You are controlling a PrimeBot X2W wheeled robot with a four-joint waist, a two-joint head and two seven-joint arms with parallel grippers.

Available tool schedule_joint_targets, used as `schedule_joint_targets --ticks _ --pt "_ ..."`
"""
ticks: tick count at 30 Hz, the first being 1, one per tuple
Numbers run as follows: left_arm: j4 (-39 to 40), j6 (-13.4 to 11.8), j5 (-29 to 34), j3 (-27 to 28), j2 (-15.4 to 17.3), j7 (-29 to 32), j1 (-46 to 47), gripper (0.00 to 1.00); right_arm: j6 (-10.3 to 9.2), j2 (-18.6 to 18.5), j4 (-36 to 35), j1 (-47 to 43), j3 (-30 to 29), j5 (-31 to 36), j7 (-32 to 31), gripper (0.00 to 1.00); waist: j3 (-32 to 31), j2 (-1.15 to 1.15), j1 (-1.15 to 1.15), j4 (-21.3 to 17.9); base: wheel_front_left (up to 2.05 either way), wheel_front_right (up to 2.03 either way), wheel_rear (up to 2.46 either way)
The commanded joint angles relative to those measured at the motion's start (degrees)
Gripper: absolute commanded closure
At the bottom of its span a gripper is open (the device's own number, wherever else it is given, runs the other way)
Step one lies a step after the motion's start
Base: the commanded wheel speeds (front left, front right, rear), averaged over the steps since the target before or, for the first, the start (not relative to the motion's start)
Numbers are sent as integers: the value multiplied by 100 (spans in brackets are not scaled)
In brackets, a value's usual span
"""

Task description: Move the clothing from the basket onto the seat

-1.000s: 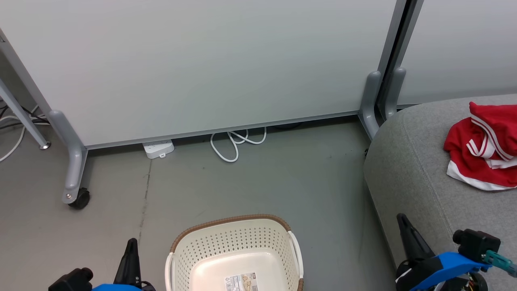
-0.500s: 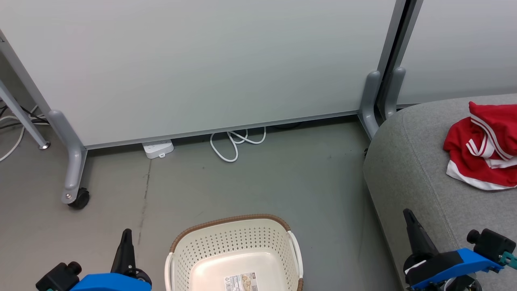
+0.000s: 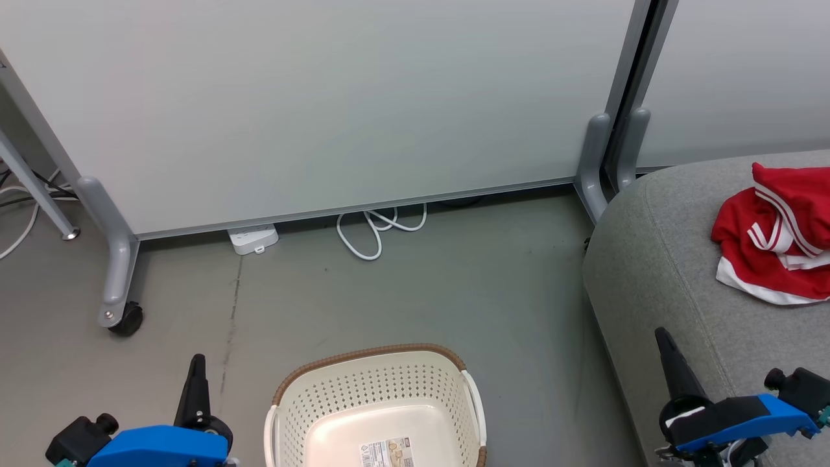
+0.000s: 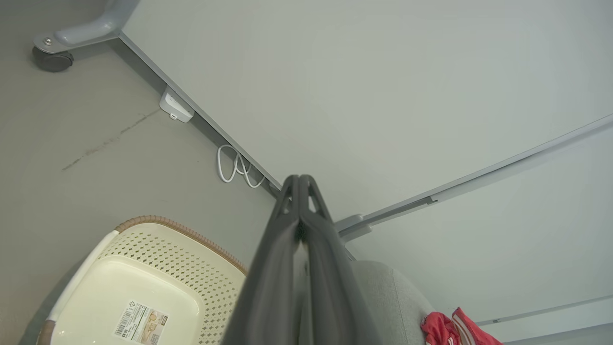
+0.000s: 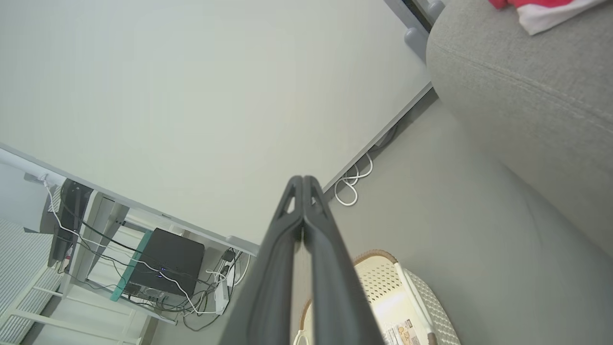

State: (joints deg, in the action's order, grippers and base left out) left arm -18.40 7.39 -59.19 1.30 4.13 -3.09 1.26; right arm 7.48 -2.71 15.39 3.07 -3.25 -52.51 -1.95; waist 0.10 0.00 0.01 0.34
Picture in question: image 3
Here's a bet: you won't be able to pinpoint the printed label sticker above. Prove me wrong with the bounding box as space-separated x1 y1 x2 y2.
359 436 416 467

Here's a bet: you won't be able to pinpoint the grey metal table leg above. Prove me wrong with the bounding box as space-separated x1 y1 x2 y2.
0 130 80 241

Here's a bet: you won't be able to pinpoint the black floor cables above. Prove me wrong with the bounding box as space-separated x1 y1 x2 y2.
0 167 78 208

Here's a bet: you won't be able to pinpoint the red garment with white hem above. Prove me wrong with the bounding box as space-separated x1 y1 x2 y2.
711 188 830 305

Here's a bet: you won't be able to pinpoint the large white partition panel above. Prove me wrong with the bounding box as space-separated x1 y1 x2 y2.
0 0 652 242

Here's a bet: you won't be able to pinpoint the right gripper blue-covered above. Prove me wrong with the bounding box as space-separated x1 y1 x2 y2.
654 327 821 467

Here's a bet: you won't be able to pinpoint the white looped power cable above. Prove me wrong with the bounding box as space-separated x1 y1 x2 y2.
336 203 429 261

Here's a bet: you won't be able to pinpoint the narrow white partition panel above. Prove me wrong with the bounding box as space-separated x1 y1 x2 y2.
639 0 830 171

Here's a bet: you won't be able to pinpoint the grey fabric sofa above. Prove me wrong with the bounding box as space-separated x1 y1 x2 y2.
582 150 830 467

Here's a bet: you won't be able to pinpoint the cream perforated laundry basket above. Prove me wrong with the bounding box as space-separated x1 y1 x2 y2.
263 343 488 467

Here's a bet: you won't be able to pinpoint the left gripper blue-covered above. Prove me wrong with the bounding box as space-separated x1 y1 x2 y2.
88 354 233 467

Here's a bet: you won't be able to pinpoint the white power strip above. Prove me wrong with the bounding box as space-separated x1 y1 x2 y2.
227 224 279 256

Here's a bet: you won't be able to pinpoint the grey partition leg with caster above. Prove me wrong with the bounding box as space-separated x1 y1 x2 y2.
75 176 140 328

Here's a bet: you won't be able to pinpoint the black caster wheel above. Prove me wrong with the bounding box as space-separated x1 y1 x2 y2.
107 302 145 337

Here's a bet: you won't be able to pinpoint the white floor cable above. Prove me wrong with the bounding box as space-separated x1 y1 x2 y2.
0 170 60 260

